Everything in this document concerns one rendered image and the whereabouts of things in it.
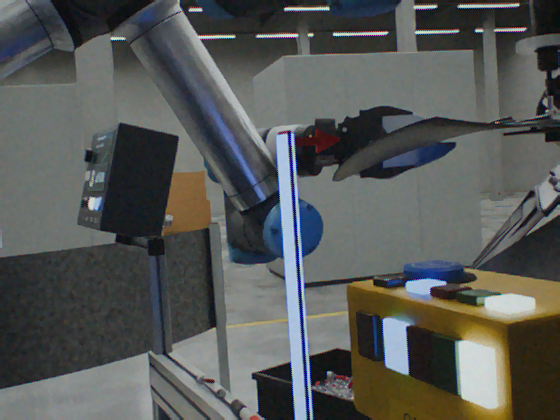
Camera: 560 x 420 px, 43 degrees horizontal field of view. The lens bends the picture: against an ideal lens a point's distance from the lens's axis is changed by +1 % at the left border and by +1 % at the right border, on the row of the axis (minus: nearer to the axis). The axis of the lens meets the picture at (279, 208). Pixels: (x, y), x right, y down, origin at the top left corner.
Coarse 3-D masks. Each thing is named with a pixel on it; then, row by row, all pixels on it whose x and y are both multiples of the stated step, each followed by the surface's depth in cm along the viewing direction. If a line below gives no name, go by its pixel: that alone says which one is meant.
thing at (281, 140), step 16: (288, 160) 69; (288, 176) 69; (288, 192) 69; (288, 208) 70; (288, 224) 70; (288, 240) 70; (288, 256) 71; (288, 272) 71; (288, 288) 71; (288, 304) 72; (304, 400) 71; (304, 416) 71
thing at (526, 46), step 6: (540, 36) 81; (546, 36) 80; (552, 36) 80; (558, 36) 80; (522, 42) 83; (528, 42) 82; (534, 42) 81; (540, 42) 81; (546, 42) 81; (552, 42) 80; (558, 42) 80; (516, 48) 84; (522, 48) 83; (528, 48) 82; (534, 48) 82; (540, 48) 83; (522, 54) 86; (528, 54) 87; (534, 54) 87
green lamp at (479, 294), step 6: (480, 288) 40; (456, 294) 39; (462, 294) 39; (468, 294) 38; (474, 294) 38; (480, 294) 38; (486, 294) 38; (492, 294) 38; (498, 294) 38; (462, 300) 39; (468, 300) 38; (474, 300) 38; (480, 300) 38
